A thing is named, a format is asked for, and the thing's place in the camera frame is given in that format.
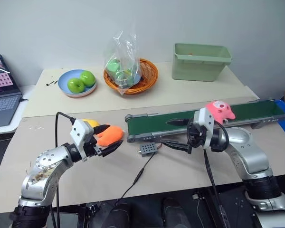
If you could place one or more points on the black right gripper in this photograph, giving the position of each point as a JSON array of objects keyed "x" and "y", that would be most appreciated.
[{"x": 195, "y": 135}]

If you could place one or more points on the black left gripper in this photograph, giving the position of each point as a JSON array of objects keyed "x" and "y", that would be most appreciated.
[{"x": 91, "y": 147}]

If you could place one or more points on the orange plush toy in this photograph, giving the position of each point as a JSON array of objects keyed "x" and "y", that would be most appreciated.
[{"x": 109, "y": 137}]

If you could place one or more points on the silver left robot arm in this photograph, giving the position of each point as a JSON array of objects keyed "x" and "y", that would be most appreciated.
[{"x": 50, "y": 159}]

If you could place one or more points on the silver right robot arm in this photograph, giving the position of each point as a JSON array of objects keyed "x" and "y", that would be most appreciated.
[{"x": 247, "y": 152}]

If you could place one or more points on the yellow plush toy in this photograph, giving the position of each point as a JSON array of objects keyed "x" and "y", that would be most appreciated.
[{"x": 92, "y": 122}]

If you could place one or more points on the green conveyor belt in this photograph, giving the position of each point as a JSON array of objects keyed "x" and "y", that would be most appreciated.
[{"x": 156, "y": 124}]

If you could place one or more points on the pink plush toy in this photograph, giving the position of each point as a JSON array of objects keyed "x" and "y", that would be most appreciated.
[{"x": 218, "y": 110}]

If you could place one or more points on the green apple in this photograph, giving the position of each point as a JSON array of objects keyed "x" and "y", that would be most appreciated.
[
  {"x": 76, "y": 85},
  {"x": 88, "y": 78}
]

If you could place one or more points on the pale green plastic bin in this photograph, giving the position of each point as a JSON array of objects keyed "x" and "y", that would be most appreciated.
[{"x": 194, "y": 69}]

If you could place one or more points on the orange woven basket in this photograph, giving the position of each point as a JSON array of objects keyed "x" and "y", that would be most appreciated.
[{"x": 150, "y": 71}]

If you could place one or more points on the blue plate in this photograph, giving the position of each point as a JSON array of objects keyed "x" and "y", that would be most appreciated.
[{"x": 64, "y": 82}]

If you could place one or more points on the green plastic item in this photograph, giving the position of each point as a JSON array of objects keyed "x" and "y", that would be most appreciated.
[{"x": 112, "y": 66}]

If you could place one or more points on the small dark scraps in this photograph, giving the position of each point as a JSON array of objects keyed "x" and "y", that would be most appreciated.
[{"x": 51, "y": 83}]

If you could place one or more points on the dark rounded shape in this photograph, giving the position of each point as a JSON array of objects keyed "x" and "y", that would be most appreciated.
[
  {"x": 174, "y": 212},
  {"x": 118, "y": 216}
]

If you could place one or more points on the clear plastic bag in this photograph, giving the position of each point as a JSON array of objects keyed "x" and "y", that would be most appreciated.
[{"x": 123, "y": 57}]

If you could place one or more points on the grey laptop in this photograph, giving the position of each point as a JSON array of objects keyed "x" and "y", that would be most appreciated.
[{"x": 2, "y": 104}]

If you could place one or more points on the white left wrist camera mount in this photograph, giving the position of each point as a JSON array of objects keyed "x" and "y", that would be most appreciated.
[{"x": 80, "y": 130}]

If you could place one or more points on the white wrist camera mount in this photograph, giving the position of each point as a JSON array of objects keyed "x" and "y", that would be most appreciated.
[
  {"x": 205, "y": 118},
  {"x": 80, "y": 130}
]

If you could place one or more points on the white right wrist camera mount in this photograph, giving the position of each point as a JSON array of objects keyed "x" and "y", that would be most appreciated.
[{"x": 205, "y": 118}]

